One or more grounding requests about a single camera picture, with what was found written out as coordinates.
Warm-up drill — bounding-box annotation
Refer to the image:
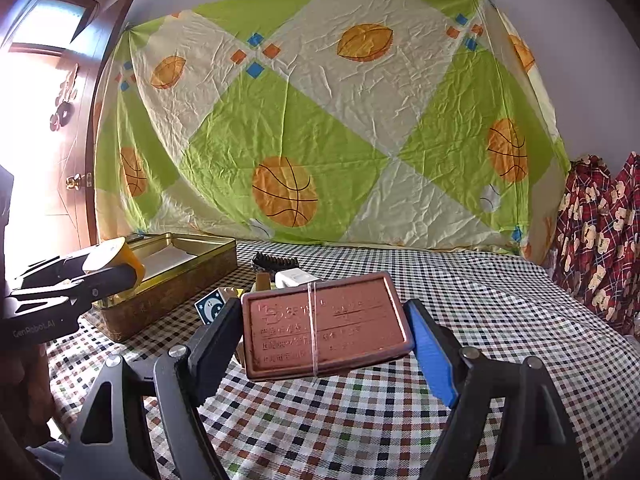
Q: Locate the yellow cartoon face toy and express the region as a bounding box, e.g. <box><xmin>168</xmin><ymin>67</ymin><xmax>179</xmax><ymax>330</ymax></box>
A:
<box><xmin>82</xmin><ymin>236</ymin><xmax>145</xmax><ymax>290</ymax></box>

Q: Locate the white moon print cube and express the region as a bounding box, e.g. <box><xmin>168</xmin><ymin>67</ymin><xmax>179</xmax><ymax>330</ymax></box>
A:
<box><xmin>194</xmin><ymin>287</ymin><xmax>227</xmax><ymax>325</ymax></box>

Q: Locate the brown embossed chocolate plaque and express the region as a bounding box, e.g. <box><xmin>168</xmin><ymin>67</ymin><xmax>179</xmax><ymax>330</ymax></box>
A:
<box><xmin>241</xmin><ymin>272</ymin><xmax>414</xmax><ymax>382</ymax></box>

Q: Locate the black hair claw clip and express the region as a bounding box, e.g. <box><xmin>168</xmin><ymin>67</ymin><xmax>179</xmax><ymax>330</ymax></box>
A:
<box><xmin>252</xmin><ymin>252</ymin><xmax>299</xmax><ymax>278</ymax></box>

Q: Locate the white USB charger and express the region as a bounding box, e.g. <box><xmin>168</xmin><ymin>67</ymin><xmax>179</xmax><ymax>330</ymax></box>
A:
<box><xmin>274</xmin><ymin>268</ymin><xmax>318</xmax><ymax>288</ymax></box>

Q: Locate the brown rectangular seal stone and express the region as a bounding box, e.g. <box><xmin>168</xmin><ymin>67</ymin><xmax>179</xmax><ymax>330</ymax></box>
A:
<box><xmin>253</xmin><ymin>272</ymin><xmax>271</xmax><ymax>292</ymax></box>

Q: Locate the person's left hand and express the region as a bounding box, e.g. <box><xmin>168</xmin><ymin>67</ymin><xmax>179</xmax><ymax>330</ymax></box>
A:
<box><xmin>1</xmin><ymin>344</ymin><xmax>54</xmax><ymax>448</ymax></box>

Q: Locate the gold metal tin box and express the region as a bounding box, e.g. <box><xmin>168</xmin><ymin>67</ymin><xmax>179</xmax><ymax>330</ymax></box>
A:
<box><xmin>85</xmin><ymin>233</ymin><xmax>238</xmax><ymax>342</ymax></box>

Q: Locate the brass door knob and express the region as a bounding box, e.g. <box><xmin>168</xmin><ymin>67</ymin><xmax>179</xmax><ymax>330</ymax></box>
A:
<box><xmin>65</xmin><ymin>172</ymin><xmax>93</xmax><ymax>191</ymax></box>

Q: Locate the checkered tablecloth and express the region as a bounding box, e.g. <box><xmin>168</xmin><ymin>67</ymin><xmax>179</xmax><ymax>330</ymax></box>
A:
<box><xmin>46</xmin><ymin>238</ymin><xmax>640</xmax><ymax>480</ymax></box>

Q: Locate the red floral cloth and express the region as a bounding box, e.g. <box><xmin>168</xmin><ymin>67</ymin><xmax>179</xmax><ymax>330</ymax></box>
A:
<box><xmin>553</xmin><ymin>152</ymin><xmax>639</xmax><ymax>335</ymax></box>

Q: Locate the wooden door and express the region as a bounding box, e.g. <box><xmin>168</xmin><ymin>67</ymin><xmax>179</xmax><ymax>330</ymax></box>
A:
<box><xmin>1</xmin><ymin>0</ymin><xmax>134</xmax><ymax>276</ymax></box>

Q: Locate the basketball print bedsheet backdrop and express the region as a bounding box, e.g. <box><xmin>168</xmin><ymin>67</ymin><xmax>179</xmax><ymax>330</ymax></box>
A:
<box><xmin>94</xmin><ymin>0</ymin><xmax>570</xmax><ymax>262</ymax></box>

